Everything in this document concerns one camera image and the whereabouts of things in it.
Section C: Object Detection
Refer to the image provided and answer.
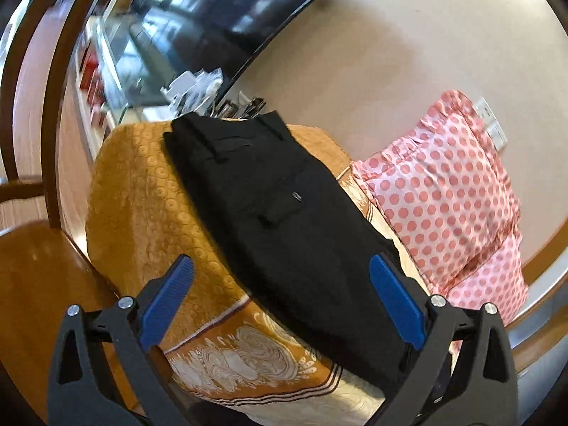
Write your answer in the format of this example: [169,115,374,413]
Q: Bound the black pants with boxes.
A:
[162,110,453,401]

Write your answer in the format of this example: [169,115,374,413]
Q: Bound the wall socket plate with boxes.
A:
[473,98,509,152]

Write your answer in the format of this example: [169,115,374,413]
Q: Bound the white shelf with red boxes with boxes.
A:
[71,22,117,160]

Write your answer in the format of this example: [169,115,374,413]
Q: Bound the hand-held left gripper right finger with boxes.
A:
[369,252,520,426]

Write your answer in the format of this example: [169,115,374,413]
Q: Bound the pink polka dot pillow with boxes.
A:
[350,89,530,320]

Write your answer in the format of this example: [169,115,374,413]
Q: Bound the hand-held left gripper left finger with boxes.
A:
[47,253,195,426]

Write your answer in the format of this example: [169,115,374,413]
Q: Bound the white device with cables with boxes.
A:
[160,68,223,116]

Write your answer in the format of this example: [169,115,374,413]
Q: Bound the black television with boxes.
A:
[103,0,365,120]

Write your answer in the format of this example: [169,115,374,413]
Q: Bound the orange patterned bedspread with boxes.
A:
[85,121,449,426]

